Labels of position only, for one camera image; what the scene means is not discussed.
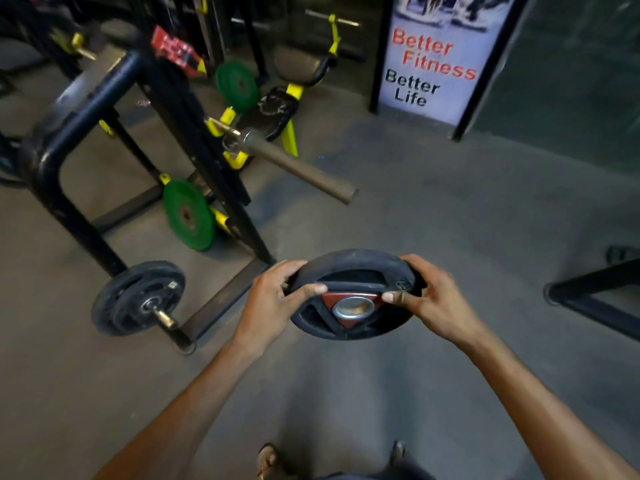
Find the person's right hand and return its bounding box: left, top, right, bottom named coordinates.
left=382, top=254, right=485, bottom=351

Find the person's left hand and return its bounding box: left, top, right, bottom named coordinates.
left=234, top=260, right=329, bottom=354

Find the black weight plate red hub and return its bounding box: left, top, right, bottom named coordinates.
left=286, top=249, right=425, bottom=341

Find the person's left forearm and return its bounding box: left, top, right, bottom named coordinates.
left=92, top=331, right=271, bottom=480

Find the person's right forearm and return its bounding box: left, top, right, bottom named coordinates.
left=462, top=325, right=640, bottom=480

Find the grey barbell sleeve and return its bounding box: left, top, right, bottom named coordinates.
left=222, top=128, right=358, bottom=205

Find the large green weight plate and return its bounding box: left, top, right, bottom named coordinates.
left=162, top=179, right=217, bottom=252

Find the person's left foot sandal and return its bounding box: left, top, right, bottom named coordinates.
left=256, top=443, right=281, bottom=480

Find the black weight plate on peg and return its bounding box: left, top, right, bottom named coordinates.
left=91, top=261, right=187, bottom=337

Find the yellow black exercise machine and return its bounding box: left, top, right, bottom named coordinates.
left=205, top=10, right=362, bottom=169

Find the small green weight plate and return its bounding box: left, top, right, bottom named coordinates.
left=215, top=61, right=260, bottom=114

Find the white fitness banner stand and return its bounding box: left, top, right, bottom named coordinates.
left=369, top=0, right=532, bottom=142

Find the red warning label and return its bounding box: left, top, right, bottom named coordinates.
left=151, top=26, right=203, bottom=78

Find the black bench leg frame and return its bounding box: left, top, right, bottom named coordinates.
left=543, top=246, right=640, bottom=342

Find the black steel rack frame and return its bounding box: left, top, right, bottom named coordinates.
left=0, top=0, right=277, bottom=355

